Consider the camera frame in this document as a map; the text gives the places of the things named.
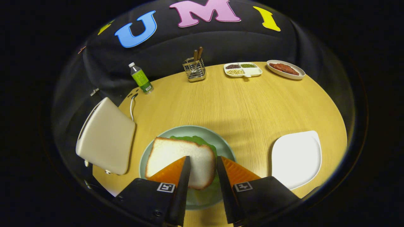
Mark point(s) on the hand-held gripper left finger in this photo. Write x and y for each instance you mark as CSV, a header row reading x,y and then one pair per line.
x,y
181,195

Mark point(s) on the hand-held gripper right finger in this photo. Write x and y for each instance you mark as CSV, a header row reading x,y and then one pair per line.
x,y
225,192

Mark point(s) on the white bread slice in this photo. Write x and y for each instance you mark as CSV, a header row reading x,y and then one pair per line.
x,y
173,151

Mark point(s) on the green lettuce leaf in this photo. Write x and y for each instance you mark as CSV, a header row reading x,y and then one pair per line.
x,y
202,141

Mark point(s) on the grey-green round plate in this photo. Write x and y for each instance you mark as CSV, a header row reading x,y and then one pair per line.
x,y
189,130

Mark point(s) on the white square plate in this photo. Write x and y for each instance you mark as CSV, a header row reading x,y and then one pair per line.
x,y
296,157

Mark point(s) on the white toaster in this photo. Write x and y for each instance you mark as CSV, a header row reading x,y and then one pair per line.
x,y
107,138

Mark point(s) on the pile of yellow soybeans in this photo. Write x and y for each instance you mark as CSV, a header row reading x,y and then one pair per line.
x,y
235,72

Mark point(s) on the white divided dish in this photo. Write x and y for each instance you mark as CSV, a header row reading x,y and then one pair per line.
x,y
254,71

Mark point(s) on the green label plastic bottle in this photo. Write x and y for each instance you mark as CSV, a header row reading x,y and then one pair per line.
x,y
140,77

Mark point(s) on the pile of dark red beans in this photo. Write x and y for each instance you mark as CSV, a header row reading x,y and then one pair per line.
x,y
233,66

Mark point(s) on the pile of green beans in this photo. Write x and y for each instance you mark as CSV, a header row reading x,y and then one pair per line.
x,y
247,65

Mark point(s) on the small white round plate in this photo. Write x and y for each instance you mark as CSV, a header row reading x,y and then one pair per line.
x,y
277,73

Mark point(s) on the small white tag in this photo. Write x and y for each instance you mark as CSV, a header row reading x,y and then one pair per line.
x,y
94,91

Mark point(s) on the brown meat piece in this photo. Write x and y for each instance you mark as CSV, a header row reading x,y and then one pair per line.
x,y
284,68

